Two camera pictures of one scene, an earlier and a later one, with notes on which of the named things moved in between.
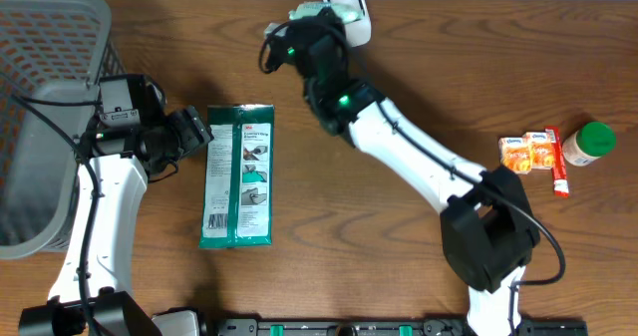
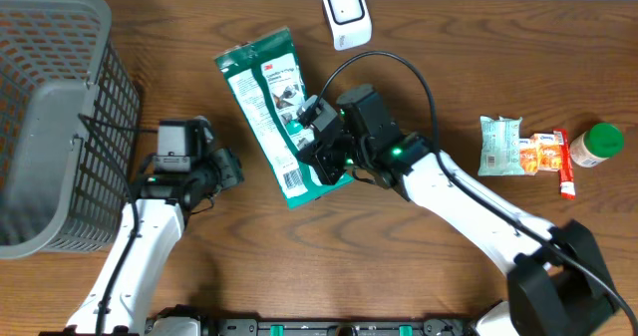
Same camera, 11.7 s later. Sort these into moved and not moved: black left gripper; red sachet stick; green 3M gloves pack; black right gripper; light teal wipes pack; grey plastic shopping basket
Moved: green 3M gloves pack; red sachet stick; light teal wipes pack; black left gripper; black right gripper
Not moved: grey plastic shopping basket
